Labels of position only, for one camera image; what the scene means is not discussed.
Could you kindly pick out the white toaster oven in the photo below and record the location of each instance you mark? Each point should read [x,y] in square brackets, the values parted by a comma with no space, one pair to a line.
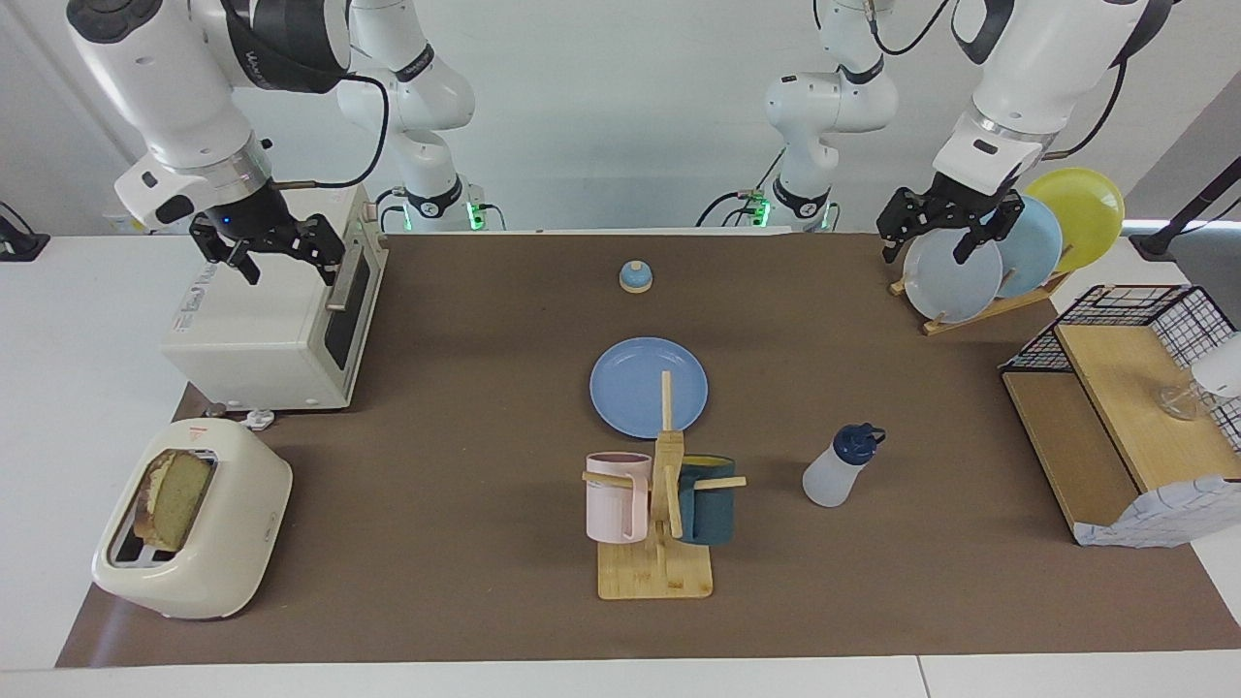
[252,330]

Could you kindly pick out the pale grey plate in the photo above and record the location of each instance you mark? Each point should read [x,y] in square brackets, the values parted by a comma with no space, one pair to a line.
[945,286]

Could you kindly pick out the pink mug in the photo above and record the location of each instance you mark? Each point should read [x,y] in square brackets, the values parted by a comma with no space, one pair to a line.
[611,504]

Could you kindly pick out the cream two-slot toaster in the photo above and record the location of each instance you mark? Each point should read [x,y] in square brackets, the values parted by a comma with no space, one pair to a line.
[233,523]

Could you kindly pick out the white checked cloth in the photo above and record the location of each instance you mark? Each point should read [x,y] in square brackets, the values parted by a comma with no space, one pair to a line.
[1163,514]

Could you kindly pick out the translucent bottle navy cap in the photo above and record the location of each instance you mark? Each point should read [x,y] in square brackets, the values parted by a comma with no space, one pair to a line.
[834,475]

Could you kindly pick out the brown table mat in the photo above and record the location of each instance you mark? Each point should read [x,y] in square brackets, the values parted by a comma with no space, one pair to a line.
[465,388]

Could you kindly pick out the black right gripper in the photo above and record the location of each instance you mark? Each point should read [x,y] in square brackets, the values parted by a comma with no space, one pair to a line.
[252,215]

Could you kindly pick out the wooden plate rack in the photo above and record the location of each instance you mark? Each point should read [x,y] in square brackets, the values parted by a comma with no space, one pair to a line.
[979,315]

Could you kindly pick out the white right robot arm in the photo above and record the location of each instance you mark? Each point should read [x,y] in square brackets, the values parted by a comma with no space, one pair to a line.
[155,78]

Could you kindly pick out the wooden shelf unit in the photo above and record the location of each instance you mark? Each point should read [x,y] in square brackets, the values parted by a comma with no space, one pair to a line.
[1115,388]

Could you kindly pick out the blue round plate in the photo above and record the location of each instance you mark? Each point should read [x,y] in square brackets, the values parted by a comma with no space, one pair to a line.
[630,388]

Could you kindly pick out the slice of toast bread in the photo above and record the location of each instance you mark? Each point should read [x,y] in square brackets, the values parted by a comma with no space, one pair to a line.
[179,499]

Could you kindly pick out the black camera stand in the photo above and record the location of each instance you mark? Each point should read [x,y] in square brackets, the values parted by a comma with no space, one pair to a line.
[1178,225]

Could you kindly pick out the white rounded object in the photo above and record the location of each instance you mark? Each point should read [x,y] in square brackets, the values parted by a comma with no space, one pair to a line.
[1222,366]

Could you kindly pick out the clear drinking glass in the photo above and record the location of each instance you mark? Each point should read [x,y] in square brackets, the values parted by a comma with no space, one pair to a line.
[1181,402]

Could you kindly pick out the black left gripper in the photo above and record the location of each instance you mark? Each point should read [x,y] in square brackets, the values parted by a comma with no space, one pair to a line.
[960,202]

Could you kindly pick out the teal mug yellow inside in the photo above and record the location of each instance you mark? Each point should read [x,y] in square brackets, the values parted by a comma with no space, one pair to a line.
[713,514]

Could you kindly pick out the blue service bell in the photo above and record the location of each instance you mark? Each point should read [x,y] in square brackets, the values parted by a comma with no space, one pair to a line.
[635,279]

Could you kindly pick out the wooden mug tree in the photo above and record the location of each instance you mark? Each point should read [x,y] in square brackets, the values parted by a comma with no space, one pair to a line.
[659,572]

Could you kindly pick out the light blue plate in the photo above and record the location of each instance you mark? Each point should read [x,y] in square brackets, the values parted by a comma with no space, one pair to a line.
[1033,242]

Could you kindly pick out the black clamp mount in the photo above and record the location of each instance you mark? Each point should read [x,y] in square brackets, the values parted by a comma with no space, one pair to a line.
[19,244]

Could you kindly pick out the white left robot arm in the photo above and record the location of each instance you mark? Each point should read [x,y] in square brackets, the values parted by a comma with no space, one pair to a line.
[1028,68]

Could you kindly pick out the yellow plate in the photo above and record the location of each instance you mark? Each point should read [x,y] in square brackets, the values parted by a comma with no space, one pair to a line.
[1086,213]

